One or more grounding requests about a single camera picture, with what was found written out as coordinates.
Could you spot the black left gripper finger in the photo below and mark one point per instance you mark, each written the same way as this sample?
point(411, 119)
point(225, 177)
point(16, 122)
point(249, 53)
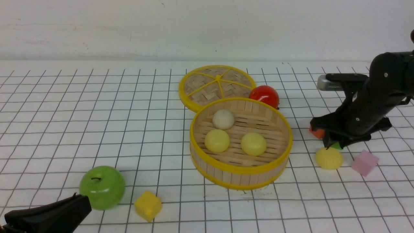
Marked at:
point(63, 216)

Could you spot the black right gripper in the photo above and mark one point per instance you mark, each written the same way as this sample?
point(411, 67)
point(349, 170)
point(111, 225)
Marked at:
point(368, 99)

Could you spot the yellow bun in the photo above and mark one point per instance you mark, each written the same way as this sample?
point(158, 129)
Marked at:
point(253, 144)
point(217, 141)
point(329, 158)

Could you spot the white bun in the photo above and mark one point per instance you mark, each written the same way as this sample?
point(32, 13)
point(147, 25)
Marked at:
point(223, 119)

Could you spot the bamboo steamer tray yellow rim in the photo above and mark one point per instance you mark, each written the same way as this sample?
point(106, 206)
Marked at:
point(233, 168)

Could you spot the bamboo steamer lid yellow rim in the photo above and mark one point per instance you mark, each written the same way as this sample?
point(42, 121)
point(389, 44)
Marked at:
point(210, 83)

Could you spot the orange cube block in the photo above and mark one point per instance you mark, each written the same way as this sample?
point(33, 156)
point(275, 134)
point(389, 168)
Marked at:
point(318, 133)

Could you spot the green cube block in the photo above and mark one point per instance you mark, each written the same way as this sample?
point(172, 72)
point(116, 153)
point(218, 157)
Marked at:
point(336, 145)

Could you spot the pink cube block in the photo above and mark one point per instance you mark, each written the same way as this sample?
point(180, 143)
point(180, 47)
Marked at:
point(365, 163)

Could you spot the green apple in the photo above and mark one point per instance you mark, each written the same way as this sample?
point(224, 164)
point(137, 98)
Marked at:
point(104, 186)

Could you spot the red tomato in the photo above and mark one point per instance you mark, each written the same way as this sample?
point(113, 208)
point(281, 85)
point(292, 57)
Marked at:
point(265, 94)

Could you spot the yellow cube block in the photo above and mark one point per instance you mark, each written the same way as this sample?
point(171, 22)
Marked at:
point(148, 205)

